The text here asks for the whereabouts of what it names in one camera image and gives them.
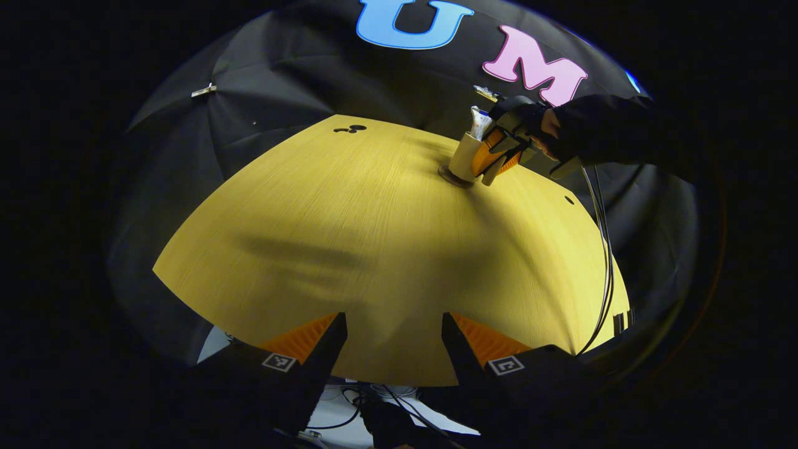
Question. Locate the white toothpaste tube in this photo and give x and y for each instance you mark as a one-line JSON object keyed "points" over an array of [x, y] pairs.
{"points": [[480, 121]]}

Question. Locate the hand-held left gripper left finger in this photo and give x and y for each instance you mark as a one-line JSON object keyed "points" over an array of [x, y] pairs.
{"points": [[315, 374]]}

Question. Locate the white metal clip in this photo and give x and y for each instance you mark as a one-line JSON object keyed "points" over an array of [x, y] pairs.
{"points": [[203, 90]]}

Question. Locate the round cork coaster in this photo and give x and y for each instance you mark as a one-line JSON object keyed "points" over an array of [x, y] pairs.
{"points": [[450, 177]]}

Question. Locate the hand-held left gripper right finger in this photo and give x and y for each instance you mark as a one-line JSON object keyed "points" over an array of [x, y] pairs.
{"points": [[467, 374]]}

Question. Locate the black backdrop cloth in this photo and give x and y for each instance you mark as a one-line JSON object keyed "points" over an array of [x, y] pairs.
{"points": [[280, 81]]}

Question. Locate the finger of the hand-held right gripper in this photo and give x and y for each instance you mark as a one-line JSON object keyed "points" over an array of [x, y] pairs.
{"points": [[487, 153], [504, 167]]}

